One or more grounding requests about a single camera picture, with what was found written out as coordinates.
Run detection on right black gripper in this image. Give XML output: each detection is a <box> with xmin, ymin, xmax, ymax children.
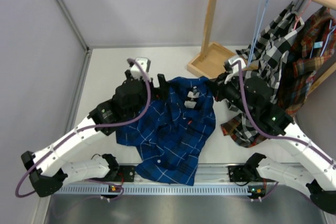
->
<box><xmin>205</xmin><ymin>71</ymin><xmax>255</xmax><ymax>118</ymax></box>

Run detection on blue plaid shirt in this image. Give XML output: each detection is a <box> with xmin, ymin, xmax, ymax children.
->
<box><xmin>115</xmin><ymin>76</ymin><xmax>217</xmax><ymax>186</ymax></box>

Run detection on light blue wire hanger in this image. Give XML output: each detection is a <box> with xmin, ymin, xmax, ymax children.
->
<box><xmin>247</xmin><ymin>0</ymin><xmax>269</xmax><ymax>67</ymax></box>

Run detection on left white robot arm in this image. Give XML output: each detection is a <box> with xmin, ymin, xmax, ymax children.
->
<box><xmin>21</xmin><ymin>70</ymin><xmax>170</xmax><ymax>197</ymax></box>

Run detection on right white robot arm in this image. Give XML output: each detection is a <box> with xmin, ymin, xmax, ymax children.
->
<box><xmin>206</xmin><ymin>73</ymin><xmax>335</xmax><ymax>215</ymax></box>

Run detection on black white checkered shirt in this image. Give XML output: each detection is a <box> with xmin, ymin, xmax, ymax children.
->
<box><xmin>221</xmin><ymin>3</ymin><xmax>305</xmax><ymax>148</ymax></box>

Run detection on red brown plaid shirt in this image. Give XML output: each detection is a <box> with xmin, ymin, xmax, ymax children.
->
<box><xmin>219</xmin><ymin>6</ymin><xmax>336</xmax><ymax>148</ymax></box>

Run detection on blue hanger under red shirt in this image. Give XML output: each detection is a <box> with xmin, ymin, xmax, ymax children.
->
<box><xmin>309</xmin><ymin>20</ymin><xmax>335</xmax><ymax>58</ymax></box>

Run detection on wooden clothes rack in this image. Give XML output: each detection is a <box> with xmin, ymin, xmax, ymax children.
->
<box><xmin>187</xmin><ymin>0</ymin><xmax>335</xmax><ymax>79</ymax></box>

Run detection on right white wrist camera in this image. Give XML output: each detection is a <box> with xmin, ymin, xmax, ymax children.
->
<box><xmin>224</xmin><ymin>56</ymin><xmax>247</xmax><ymax>84</ymax></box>

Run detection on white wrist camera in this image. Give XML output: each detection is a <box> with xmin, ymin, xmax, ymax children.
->
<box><xmin>224</xmin><ymin>56</ymin><xmax>247</xmax><ymax>84</ymax></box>
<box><xmin>127</xmin><ymin>57</ymin><xmax>151</xmax><ymax>82</ymax></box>

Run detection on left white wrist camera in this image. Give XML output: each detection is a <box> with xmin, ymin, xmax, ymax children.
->
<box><xmin>127</xmin><ymin>57</ymin><xmax>151</xmax><ymax>82</ymax></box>

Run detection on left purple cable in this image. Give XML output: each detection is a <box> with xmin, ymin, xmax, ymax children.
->
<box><xmin>15</xmin><ymin>58</ymin><xmax>152</xmax><ymax>201</ymax></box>

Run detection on aluminium corner frame profile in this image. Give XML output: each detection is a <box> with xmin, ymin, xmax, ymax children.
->
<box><xmin>54</xmin><ymin>0</ymin><xmax>92</xmax><ymax>130</ymax></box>

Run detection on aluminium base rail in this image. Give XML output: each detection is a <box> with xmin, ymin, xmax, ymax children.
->
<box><xmin>86</xmin><ymin>163</ymin><xmax>310</xmax><ymax>183</ymax></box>

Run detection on grey slotted cable duct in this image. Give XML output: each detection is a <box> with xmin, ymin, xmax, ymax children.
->
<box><xmin>56</xmin><ymin>184</ymin><xmax>264</xmax><ymax>196</ymax></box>

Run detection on pink wire hanger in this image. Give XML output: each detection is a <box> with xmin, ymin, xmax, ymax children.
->
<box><xmin>292</xmin><ymin>0</ymin><xmax>312</xmax><ymax>30</ymax></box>

